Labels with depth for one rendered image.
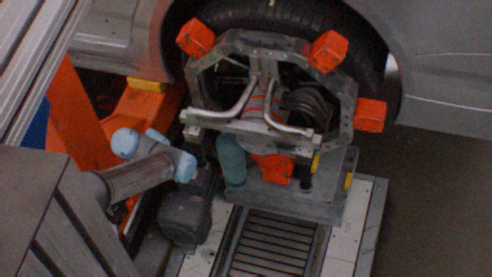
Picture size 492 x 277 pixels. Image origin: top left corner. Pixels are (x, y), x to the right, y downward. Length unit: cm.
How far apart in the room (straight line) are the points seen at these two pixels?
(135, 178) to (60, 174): 90
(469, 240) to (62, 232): 236
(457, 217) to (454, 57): 112
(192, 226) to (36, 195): 184
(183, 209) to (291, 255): 53
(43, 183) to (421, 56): 145
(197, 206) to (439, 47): 106
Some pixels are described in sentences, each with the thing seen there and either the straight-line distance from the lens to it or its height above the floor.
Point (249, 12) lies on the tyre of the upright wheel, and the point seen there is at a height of 116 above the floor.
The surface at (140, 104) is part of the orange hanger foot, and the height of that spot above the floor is 68.
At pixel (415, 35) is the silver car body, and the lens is 179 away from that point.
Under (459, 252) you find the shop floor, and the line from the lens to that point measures 274.
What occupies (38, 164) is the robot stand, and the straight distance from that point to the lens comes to 53.
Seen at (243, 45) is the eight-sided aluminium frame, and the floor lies 112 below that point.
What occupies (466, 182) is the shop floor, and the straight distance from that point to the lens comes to 291.
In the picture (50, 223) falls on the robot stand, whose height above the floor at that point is 201.
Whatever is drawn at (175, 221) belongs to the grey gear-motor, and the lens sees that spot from 235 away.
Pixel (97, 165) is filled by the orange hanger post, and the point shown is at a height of 89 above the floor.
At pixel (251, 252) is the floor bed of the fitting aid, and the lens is 263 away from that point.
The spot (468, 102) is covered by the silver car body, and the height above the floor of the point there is 92.
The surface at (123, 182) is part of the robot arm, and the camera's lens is 137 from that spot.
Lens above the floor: 243
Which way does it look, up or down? 54 degrees down
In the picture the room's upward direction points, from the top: 10 degrees counter-clockwise
